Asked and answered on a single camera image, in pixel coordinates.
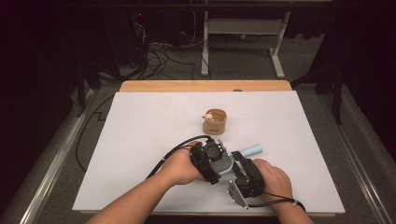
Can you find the metal floor rail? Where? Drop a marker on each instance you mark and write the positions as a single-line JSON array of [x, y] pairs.
[[53, 168], [358, 174]]

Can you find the dark computer tower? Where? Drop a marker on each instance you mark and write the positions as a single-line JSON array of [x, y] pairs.
[[124, 37]]

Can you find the wooden table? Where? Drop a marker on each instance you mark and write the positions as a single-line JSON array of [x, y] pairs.
[[186, 85]]

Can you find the small yellow-green ball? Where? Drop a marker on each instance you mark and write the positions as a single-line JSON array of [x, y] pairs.
[[243, 36]]

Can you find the tan holder cup with figurine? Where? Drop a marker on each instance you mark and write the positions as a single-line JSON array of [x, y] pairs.
[[214, 127]]

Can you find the person's right hand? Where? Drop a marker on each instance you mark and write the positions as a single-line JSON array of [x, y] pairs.
[[275, 182]]

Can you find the white metal desk frame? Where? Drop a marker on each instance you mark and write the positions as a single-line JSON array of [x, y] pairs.
[[204, 46]]

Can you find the person's left hand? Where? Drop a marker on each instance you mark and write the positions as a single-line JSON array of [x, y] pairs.
[[179, 169]]

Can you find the light blue hairbrush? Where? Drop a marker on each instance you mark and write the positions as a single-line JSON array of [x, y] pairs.
[[252, 150]]

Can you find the black metal stand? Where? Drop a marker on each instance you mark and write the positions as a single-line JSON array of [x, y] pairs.
[[81, 93], [337, 99]]

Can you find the white board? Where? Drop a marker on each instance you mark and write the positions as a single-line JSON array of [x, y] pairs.
[[140, 130]]

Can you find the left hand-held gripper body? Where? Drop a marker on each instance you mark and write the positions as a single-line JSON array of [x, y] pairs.
[[207, 158]]

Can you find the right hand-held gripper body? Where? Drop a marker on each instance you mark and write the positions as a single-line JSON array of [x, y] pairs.
[[252, 180]]

